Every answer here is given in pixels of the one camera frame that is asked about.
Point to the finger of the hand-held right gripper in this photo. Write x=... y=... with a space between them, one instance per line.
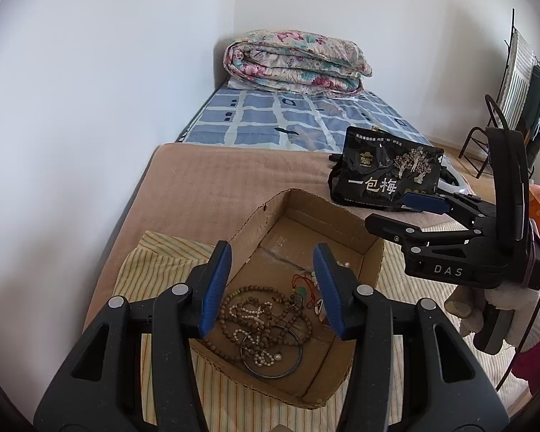
x=425 y=202
x=391 y=229

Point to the silver flat device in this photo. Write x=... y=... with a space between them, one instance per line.
x=454 y=184

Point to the black snack bag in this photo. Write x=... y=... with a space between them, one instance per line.
x=378 y=175

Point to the striped hanging towel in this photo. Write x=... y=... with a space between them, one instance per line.
x=519 y=81

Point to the black clothes rack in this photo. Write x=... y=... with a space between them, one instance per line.
x=513 y=22

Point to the cardboard box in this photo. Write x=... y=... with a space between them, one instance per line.
x=297 y=229

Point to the striped cloth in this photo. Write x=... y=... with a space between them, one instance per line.
x=162 y=256

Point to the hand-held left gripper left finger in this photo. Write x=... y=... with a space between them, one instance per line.
x=213 y=288

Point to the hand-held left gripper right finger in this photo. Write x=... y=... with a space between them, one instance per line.
x=330 y=288

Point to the dark bangle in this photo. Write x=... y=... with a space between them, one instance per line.
x=270 y=375

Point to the floral quilt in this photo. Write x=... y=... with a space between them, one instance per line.
x=297 y=58

